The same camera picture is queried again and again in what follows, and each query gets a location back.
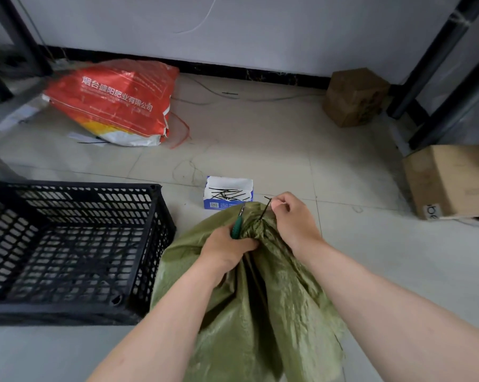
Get person's left hand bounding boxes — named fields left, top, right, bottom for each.
left=200, top=227, right=261, bottom=285

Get person's right hand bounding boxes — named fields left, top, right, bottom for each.
left=270, top=192, right=324, bottom=256

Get green-handled pliers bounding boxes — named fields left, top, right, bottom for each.
left=231, top=203, right=246, bottom=240

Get green woven sack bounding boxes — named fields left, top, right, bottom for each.
left=150, top=202, right=347, bottom=382

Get person's left forearm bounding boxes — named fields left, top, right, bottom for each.
left=86, top=258, right=229, bottom=382

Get person's right forearm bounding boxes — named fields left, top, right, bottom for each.
left=293, top=236, right=479, bottom=382

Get small white blue box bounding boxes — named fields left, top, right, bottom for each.
left=203, top=176, right=254, bottom=211

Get small brown cardboard box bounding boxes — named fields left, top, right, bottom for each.
left=322, top=67, right=391, bottom=128

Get black plastic crate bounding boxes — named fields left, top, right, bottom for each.
left=0, top=180, right=177, bottom=327

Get large brown cardboard box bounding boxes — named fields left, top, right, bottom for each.
left=402, top=145, right=479, bottom=220

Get red orange printed sack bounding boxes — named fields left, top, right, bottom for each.
left=42, top=59, right=180, bottom=147

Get pile of black wire ties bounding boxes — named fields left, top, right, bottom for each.
left=208, top=187, right=251, bottom=203

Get red string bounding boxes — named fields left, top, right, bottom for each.
left=167, top=111, right=191, bottom=150

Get white cable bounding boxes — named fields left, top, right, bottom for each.
left=175, top=0, right=220, bottom=35

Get black metal shelf frame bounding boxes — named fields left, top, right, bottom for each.
left=386, top=0, right=479, bottom=151
left=0, top=0, right=54, bottom=105

